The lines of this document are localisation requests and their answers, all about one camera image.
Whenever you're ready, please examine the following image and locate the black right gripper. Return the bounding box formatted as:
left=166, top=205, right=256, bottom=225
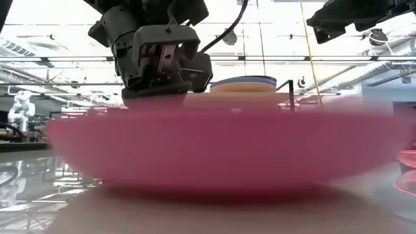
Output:
left=306, top=0, right=393, bottom=45

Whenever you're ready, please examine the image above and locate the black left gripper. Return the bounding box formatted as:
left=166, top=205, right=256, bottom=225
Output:
left=87, top=5, right=214, bottom=109

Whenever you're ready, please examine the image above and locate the large magenta plate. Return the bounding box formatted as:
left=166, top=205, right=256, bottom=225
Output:
left=45, top=103, right=413, bottom=193

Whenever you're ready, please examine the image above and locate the blue plate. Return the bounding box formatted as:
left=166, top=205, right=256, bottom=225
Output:
left=209, top=75, right=278, bottom=86

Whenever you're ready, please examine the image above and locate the wooden shelf with black legs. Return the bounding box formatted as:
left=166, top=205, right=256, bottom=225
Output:
left=181, top=79, right=326, bottom=113

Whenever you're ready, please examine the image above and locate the salmon pink plate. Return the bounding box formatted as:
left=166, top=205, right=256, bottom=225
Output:
left=210, top=81, right=278, bottom=94

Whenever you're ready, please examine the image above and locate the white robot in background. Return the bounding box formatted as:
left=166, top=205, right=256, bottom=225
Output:
left=6, top=90, right=36, bottom=133

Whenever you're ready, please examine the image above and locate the translucent pink plate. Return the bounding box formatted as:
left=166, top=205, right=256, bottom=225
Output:
left=394, top=149, right=416, bottom=196

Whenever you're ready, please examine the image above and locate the yellow cable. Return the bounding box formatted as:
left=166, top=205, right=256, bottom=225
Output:
left=298, top=0, right=323, bottom=105

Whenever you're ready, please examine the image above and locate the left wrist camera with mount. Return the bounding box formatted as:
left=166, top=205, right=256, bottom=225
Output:
left=132, top=25, right=202, bottom=77

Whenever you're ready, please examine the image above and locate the thick black camera cable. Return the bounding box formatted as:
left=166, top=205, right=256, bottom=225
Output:
left=198, top=0, right=250, bottom=53

